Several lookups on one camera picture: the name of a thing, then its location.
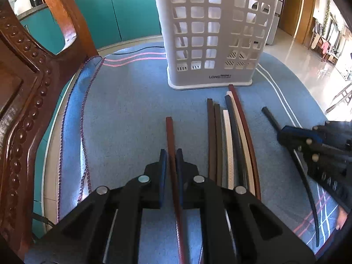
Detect cream chopstick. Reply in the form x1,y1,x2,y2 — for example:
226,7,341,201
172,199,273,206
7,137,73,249
227,90,255,193

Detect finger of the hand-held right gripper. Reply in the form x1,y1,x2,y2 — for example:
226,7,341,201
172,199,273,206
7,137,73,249
277,125,325,146
289,140,322,166

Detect blue striped towel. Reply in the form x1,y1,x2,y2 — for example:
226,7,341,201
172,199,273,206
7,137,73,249
56,42,341,264

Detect wooden stool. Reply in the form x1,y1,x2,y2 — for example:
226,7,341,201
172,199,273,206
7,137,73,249
325,83,352,114

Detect wooden door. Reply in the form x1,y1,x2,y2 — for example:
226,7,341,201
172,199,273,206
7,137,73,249
278,0,306,44

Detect teal kitchen base cabinets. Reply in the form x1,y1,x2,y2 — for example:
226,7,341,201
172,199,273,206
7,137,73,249
18,0,163,55

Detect white plastic utensil basket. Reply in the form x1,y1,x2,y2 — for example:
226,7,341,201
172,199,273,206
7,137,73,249
151,0,281,91

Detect dark brown chopstick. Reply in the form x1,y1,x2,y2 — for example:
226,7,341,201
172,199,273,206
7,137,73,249
214,104,223,187

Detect carved wooden chair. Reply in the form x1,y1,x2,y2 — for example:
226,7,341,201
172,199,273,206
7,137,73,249
0,0,106,253

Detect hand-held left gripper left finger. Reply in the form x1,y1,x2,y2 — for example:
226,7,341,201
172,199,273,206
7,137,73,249
25,149,168,264

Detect chairs draped with clothes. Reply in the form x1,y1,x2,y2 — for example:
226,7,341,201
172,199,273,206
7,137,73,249
311,16,340,64

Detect black cable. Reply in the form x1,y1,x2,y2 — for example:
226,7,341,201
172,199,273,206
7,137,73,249
115,47,165,55
31,212,57,230

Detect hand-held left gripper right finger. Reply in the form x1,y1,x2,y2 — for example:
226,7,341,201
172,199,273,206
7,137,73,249
175,148,317,264

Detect silver refrigerator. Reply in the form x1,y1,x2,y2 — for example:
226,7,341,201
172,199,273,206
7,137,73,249
265,0,282,46

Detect black chopstick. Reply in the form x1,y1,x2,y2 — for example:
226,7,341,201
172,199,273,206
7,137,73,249
261,106,320,247

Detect white chopstick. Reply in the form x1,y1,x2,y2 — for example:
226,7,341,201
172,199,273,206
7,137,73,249
222,110,235,190

